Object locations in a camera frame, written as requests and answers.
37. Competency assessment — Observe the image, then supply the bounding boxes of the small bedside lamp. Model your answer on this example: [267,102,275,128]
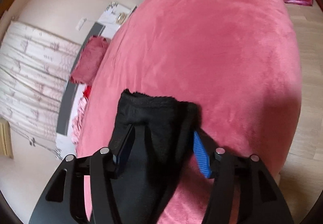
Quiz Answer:
[115,12,128,24]

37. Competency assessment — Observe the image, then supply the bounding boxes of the black embroidered pants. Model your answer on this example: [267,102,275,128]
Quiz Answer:
[110,89,202,224]

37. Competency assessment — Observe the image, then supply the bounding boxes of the white printed curtain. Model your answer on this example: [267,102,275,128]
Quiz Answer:
[0,20,82,147]

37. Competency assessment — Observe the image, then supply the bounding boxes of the dark pink ruffled pillow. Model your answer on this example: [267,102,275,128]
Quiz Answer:
[69,36,109,85]

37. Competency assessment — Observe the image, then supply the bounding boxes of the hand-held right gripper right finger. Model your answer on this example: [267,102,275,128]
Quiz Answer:
[193,130,294,224]

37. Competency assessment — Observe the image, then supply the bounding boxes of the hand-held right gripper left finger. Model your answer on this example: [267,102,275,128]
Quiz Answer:
[29,124,137,224]

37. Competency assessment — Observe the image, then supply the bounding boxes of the grey and white headboard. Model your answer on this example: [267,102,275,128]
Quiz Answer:
[56,20,106,136]

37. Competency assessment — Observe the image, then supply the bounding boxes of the beige air conditioner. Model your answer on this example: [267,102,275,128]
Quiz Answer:
[0,117,14,159]

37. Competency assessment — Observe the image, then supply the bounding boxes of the pink floral garment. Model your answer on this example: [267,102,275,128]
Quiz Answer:
[71,98,89,144]

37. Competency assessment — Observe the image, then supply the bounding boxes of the pink plush bed blanket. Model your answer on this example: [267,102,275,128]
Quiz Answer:
[76,0,303,224]

